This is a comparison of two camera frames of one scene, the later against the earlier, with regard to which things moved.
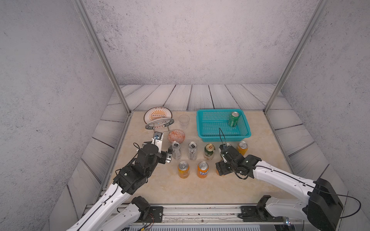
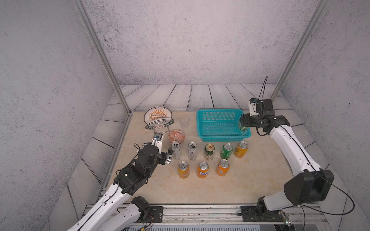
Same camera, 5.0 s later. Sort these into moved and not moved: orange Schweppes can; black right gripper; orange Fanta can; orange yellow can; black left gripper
Moved: black right gripper
Not moved: orange Schweppes can; orange yellow can; orange Fanta can; black left gripper
